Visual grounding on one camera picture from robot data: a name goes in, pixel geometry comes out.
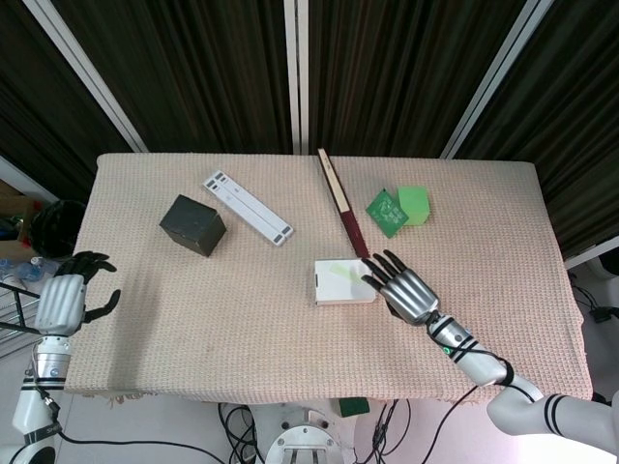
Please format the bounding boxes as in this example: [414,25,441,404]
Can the black metal rack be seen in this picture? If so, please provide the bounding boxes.
[0,281,54,360]

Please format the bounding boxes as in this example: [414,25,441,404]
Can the green card packet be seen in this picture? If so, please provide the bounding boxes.
[366,188,407,239]

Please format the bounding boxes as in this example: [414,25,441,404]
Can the long white flat device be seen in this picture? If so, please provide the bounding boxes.
[200,169,295,248]

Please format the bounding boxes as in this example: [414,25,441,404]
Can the pale green paper strip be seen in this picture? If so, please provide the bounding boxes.
[328,260,368,286]

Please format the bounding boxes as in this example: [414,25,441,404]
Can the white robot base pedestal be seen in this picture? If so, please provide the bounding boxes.
[263,400,358,464]

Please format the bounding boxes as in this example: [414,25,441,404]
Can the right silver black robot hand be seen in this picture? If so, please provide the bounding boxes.
[361,249,440,326]

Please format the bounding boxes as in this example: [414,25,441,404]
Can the white cardboard box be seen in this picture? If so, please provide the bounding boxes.
[312,258,378,307]

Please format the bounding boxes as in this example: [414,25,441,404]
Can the small dark green block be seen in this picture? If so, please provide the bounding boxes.
[338,396,371,419]

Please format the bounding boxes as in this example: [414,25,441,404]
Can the clear plastic water bottles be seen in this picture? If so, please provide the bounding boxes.
[0,255,67,287]

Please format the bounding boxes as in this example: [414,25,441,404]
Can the light green cube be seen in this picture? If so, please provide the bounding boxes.
[397,186,431,227]

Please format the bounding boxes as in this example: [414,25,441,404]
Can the black floor cable bundle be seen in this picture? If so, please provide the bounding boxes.
[217,399,413,464]

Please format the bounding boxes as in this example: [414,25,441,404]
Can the black trash bin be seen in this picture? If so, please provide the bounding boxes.
[29,199,87,260]

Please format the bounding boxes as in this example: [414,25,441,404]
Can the beige woven tablecloth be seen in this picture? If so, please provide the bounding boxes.
[61,153,595,403]

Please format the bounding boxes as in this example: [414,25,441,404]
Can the white partition frame post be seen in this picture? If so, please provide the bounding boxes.
[438,0,565,160]
[21,0,149,154]
[283,0,311,157]

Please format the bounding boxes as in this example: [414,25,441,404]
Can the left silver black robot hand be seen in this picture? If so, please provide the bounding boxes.
[36,250,121,337]

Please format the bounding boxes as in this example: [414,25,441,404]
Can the black cable with plug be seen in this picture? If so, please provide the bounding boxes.
[570,272,619,330]

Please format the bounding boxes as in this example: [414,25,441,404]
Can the black cube box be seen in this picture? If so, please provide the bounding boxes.
[159,193,227,257]

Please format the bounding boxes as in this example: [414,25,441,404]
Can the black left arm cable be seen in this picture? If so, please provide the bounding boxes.
[41,389,217,464]

